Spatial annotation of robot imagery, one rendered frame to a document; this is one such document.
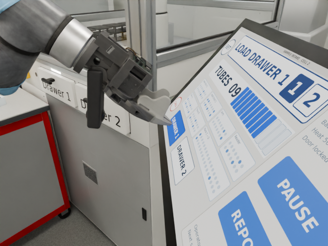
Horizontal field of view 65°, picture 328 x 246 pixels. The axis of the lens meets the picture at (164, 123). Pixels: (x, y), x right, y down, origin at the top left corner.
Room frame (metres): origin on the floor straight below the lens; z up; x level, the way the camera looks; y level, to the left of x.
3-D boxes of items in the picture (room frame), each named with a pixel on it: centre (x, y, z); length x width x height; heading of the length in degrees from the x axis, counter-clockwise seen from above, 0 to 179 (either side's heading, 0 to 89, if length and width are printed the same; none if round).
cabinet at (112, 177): (1.38, 0.10, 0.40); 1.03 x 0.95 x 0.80; 48
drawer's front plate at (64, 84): (1.05, 0.46, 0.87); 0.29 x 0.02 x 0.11; 48
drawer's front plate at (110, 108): (0.84, 0.23, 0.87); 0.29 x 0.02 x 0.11; 48
